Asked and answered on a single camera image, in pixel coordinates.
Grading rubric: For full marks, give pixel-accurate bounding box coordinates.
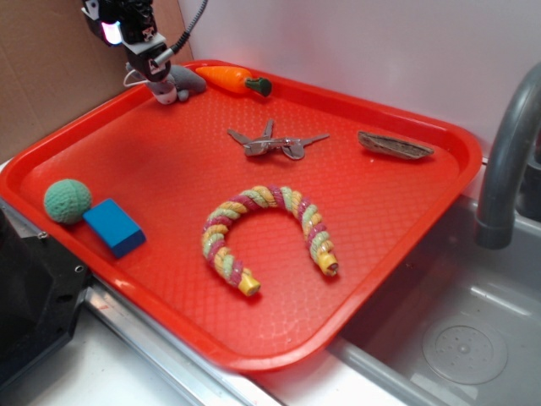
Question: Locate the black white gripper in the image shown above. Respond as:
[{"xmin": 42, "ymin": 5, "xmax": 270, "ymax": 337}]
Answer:
[{"xmin": 81, "ymin": 0, "xmax": 171, "ymax": 83}]

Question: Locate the gray plush bunny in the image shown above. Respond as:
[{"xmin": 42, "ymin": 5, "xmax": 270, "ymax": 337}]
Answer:
[{"xmin": 145, "ymin": 65, "xmax": 207, "ymax": 105}]

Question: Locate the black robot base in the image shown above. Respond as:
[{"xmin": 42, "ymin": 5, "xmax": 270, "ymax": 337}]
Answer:
[{"xmin": 1, "ymin": 214, "xmax": 90, "ymax": 389}]

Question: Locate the brown cardboard panel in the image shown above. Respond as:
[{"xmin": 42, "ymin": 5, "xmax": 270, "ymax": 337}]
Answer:
[{"xmin": 0, "ymin": 0, "xmax": 194, "ymax": 164}]

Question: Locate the orange toy carrot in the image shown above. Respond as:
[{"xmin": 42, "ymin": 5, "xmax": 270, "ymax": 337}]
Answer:
[{"xmin": 195, "ymin": 65, "xmax": 272, "ymax": 97}]

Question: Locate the green knitted ball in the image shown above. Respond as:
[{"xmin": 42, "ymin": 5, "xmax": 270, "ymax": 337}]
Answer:
[{"xmin": 43, "ymin": 178, "xmax": 92, "ymax": 225}]

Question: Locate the blue rectangular block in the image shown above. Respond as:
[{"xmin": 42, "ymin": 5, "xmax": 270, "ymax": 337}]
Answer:
[{"xmin": 83, "ymin": 199, "xmax": 146, "ymax": 258}]

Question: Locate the red plastic tray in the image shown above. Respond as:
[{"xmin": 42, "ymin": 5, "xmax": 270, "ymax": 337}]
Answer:
[{"xmin": 1, "ymin": 76, "xmax": 482, "ymax": 372}]

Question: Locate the brown wood piece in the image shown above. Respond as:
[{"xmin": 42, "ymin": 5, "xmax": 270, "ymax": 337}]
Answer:
[{"xmin": 358, "ymin": 131, "xmax": 434, "ymax": 160}]

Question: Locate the gray sink faucet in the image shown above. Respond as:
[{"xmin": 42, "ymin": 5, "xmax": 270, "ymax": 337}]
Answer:
[{"xmin": 474, "ymin": 64, "xmax": 540, "ymax": 250}]

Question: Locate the gray plastic sink basin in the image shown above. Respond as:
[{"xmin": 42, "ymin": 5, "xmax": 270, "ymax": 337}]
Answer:
[{"xmin": 331, "ymin": 198, "xmax": 540, "ymax": 405}]

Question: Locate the black coiled cable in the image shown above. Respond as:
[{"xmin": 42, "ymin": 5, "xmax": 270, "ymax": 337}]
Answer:
[{"xmin": 168, "ymin": 0, "xmax": 209, "ymax": 54}]

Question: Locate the multicolour twisted rope toy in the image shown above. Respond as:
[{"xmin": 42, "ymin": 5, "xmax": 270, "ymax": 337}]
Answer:
[{"xmin": 201, "ymin": 185, "xmax": 339, "ymax": 297}]

